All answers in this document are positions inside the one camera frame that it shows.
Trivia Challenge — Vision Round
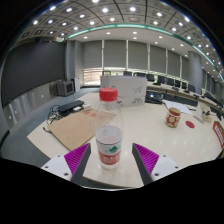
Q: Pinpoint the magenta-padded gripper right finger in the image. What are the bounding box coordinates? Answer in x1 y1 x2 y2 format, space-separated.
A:
131 142 184 186

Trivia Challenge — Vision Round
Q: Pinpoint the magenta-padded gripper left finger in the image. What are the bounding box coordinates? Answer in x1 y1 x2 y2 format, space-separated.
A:
40 142 92 186

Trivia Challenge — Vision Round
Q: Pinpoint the clear water bottle red cap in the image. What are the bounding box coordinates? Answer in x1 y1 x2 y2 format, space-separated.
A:
95 87 124 170

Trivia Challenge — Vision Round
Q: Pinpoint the red floral mug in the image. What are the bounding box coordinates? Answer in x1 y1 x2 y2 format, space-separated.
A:
164 107 182 129

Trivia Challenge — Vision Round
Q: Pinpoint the black power strip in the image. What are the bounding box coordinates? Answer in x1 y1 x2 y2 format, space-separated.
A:
57 99 86 117

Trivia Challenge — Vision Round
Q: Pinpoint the white remote control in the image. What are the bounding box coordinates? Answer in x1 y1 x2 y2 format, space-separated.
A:
193 114 205 124

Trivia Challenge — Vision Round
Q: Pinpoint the grey box monitor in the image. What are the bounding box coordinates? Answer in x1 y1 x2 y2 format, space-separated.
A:
49 80 75 98

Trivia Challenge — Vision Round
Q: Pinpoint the white cardboard box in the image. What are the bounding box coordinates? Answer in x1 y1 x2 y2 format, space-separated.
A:
100 75 148 109

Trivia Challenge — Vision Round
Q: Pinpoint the long curved conference desk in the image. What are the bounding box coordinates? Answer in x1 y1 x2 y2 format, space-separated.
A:
146 81 224 108

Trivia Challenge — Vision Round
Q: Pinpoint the row of black office chairs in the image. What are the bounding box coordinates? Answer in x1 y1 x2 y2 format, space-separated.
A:
123 70 224 102

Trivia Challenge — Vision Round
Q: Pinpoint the group of ceiling lights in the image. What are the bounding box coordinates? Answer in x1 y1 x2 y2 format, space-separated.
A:
19 0 224 81

